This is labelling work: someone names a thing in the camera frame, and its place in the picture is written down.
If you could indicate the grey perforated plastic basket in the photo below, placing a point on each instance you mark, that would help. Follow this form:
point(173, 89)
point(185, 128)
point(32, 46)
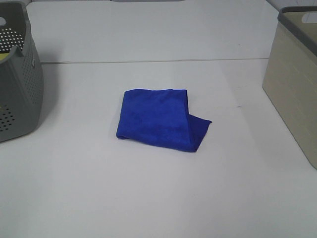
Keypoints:
point(21, 74)

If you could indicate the blue towel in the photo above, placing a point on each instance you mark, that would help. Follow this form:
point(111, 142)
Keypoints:
point(161, 118)

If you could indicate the beige storage bin grey rim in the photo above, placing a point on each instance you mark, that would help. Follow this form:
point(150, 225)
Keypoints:
point(290, 79)

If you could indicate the yellow-green cloth in basket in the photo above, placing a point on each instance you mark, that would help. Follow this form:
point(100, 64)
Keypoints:
point(3, 56)

